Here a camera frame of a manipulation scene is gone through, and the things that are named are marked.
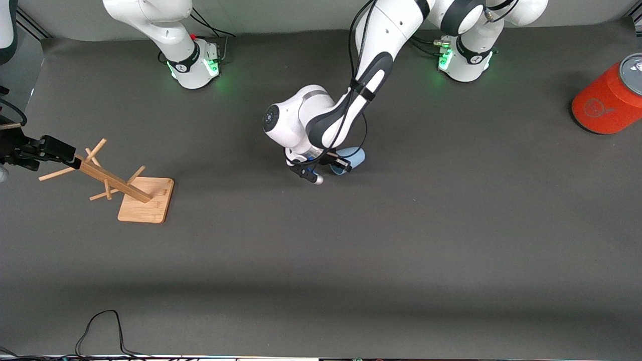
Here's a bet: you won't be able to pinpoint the light blue cup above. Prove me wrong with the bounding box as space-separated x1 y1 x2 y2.
329 146 367 175

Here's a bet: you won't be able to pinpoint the wooden cup rack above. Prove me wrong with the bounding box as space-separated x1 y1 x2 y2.
39 138 175 224

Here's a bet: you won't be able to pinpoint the orange cylindrical can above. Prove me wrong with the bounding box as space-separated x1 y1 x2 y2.
571 53 642 135

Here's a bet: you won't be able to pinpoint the black left arm base cables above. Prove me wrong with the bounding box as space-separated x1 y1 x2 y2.
409 36 469 57

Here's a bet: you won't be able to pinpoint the black arm base cables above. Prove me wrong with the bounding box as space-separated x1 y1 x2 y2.
189 7 237 63
409 36 469 57

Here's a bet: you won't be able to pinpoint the black right arm base cables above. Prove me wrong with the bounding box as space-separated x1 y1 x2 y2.
189 7 237 63

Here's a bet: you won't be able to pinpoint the thin black looped cable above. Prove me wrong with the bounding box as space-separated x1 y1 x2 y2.
75 309 151 359

